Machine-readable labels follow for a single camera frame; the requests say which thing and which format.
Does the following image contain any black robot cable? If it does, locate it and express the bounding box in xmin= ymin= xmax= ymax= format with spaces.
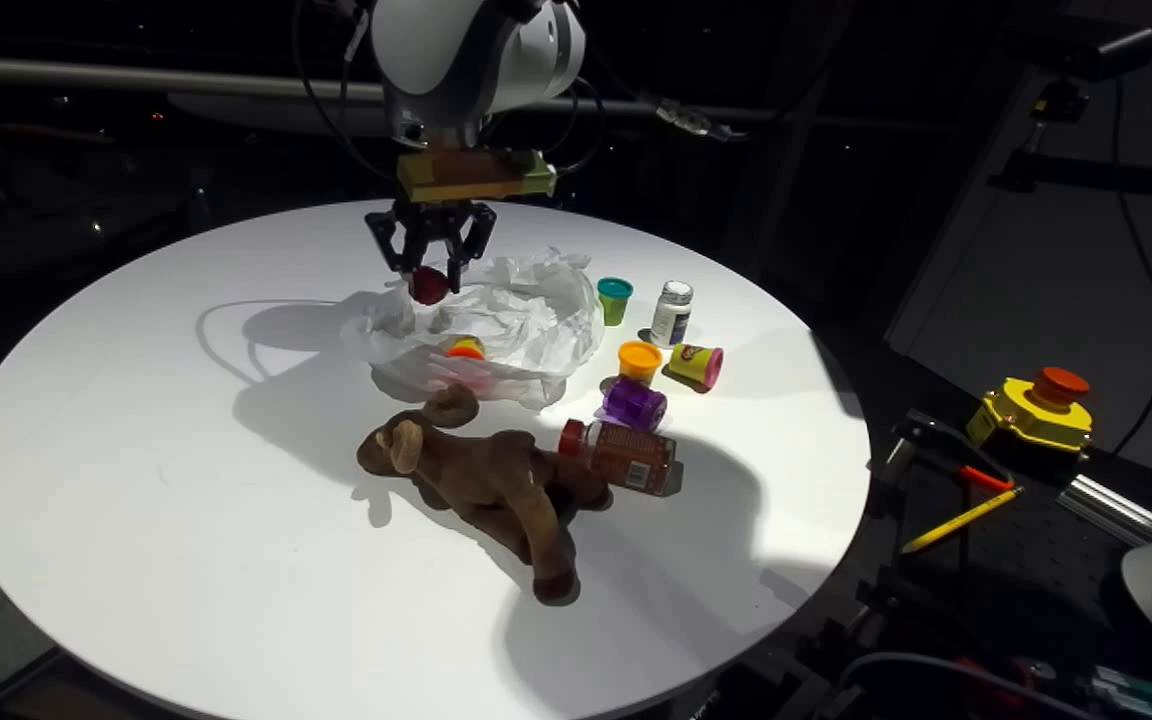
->
xmin=289 ymin=0 xmax=400 ymax=182

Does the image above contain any yellow emergency stop button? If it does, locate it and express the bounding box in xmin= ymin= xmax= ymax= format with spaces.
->
xmin=964 ymin=365 xmax=1100 ymax=457

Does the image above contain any purple plastic jar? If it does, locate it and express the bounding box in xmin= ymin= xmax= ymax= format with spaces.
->
xmin=591 ymin=372 xmax=671 ymax=439

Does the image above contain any yellow lid Play-Doh can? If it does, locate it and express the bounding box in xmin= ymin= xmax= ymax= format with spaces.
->
xmin=611 ymin=337 xmax=669 ymax=389

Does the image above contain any white translucent plastic bag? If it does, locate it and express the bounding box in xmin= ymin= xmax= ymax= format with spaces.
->
xmin=341 ymin=249 xmax=604 ymax=413

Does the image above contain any silver aluminium extrusion bar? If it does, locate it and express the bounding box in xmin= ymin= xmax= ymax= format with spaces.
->
xmin=1057 ymin=467 xmax=1152 ymax=547

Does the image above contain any grey metal railing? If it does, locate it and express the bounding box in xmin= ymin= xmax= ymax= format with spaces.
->
xmin=0 ymin=51 xmax=392 ymax=113

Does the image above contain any brown spice bottle red cap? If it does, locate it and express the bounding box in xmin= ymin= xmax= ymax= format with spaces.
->
xmin=554 ymin=413 xmax=689 ymax=499

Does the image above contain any brown plush moose toy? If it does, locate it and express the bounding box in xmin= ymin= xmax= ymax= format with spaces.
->
xmin=353 ymin=378 xmax=615 ymax=611

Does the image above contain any red toy strawberry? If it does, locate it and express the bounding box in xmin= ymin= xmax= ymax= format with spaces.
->
xmin=409 ymin=262 xmax=457 ymax=311

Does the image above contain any teal lid Play-Doh can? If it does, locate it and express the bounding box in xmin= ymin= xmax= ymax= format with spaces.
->
xmin=591 ymin=273 xmax=635 ymax=328

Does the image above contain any yellow wrist camera mount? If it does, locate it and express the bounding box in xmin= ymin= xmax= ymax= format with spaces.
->
xmin=392 ymin=138 xmax=565 ymax=212

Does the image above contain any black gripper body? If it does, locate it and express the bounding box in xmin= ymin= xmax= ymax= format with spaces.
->
xmin=363 ymin=195 xmax=498 ymax=260

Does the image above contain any yellow pencil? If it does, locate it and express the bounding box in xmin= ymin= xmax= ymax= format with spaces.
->
xmin=897 ymin=485 xmax=1026 ymax=560

